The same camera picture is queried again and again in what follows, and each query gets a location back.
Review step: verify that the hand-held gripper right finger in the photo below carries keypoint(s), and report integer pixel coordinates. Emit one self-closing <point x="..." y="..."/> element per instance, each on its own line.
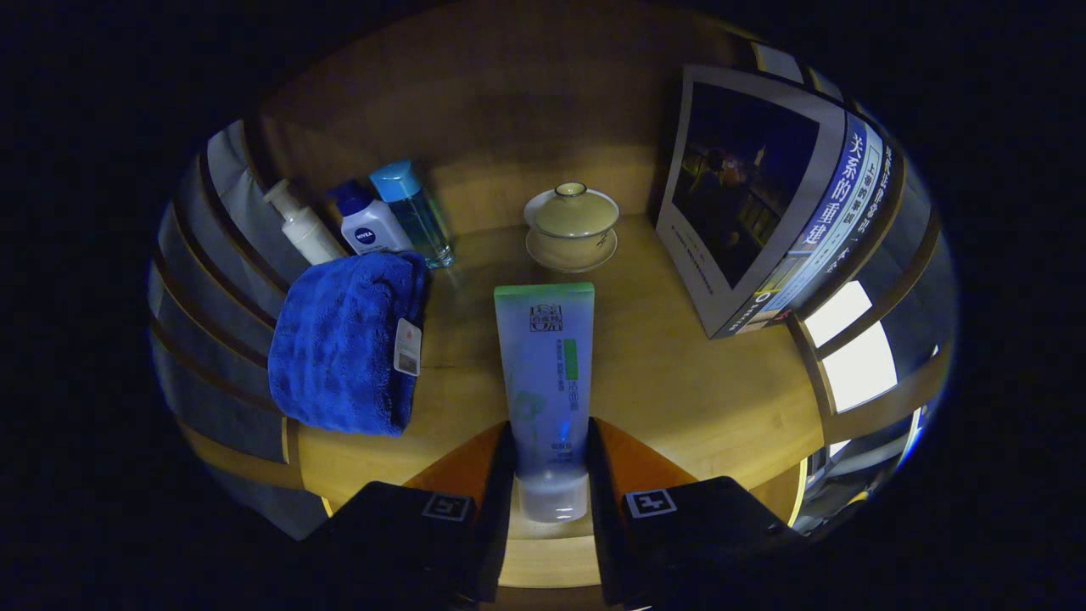
<point x="604" y="509"/>

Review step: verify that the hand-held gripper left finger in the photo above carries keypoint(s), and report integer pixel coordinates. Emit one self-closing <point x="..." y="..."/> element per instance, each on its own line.
<point x="496" y="509"/>

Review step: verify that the green white cleanser tube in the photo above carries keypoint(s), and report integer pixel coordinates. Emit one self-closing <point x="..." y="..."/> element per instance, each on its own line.
<point x="543" y="382"/>

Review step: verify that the wooden countertop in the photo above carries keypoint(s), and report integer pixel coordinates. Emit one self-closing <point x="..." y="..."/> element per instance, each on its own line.
<point x="662" y="382"/>

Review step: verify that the wooden cabinet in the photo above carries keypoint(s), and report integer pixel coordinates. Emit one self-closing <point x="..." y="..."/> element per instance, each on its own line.
<point x="509" y="102"/>

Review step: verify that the folded blue towel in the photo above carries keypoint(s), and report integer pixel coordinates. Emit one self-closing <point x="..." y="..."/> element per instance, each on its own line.
<point x="339" y="348"/>

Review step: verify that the beige saucer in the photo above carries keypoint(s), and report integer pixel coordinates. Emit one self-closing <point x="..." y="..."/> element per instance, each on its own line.
<point x="573" y="266"/>

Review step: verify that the beige lidded teacup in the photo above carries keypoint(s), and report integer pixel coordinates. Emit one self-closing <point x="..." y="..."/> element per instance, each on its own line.
<point x="570" y="216"/>

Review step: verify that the white lotion bottle blue cap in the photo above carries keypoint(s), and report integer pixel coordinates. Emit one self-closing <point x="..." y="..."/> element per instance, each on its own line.
<point x="369" y="229"/>

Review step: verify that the clear blue bottle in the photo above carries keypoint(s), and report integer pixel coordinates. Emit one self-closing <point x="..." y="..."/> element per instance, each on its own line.
<point x="416" y="212"/>

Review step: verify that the white pump bottle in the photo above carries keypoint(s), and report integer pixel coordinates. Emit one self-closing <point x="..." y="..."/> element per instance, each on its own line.
<point x="310" y="238"/>

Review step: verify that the book with dark photo cover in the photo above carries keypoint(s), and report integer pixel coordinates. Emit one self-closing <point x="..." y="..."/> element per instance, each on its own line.
<point x="738" y="187"/>

